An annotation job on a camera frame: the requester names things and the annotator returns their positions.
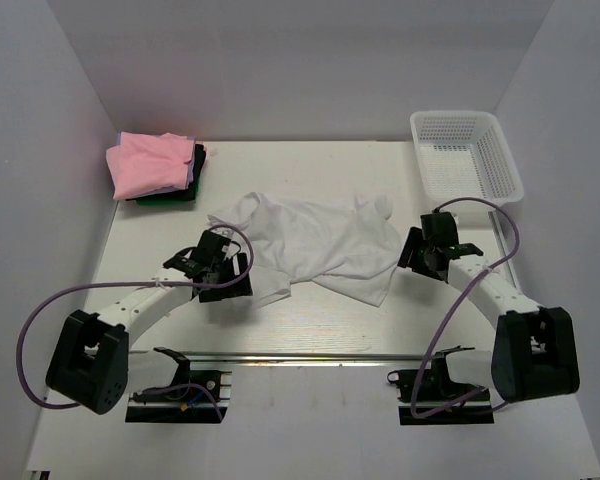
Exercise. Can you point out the pink folded t shirt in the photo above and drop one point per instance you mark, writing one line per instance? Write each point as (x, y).
(141, 164)

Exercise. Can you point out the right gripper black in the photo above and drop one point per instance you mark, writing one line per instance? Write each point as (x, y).
(414, 242)

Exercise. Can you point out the white plastic basket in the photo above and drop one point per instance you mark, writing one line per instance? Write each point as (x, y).
(463, 153)

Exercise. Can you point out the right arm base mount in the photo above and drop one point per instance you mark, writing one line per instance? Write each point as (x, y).
(434, 393)

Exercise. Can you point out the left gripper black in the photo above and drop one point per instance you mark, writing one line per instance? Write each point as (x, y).
(243, 287)

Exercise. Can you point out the white t shirt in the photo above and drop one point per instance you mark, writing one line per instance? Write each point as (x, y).
(345, 245)

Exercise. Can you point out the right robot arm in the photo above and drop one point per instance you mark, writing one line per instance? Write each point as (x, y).
(534, 353)

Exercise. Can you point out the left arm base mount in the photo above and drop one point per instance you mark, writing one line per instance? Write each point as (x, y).
(204, 400)

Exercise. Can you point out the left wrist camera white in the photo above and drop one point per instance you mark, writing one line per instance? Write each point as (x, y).
(221, 244)

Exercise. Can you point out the green folded t shirt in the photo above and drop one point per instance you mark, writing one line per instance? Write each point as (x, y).
(162, 202)

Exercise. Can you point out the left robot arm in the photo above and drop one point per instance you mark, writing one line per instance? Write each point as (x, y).
(93, 363)

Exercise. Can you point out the black folded t shirt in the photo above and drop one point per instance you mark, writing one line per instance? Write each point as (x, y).
(191, 192)

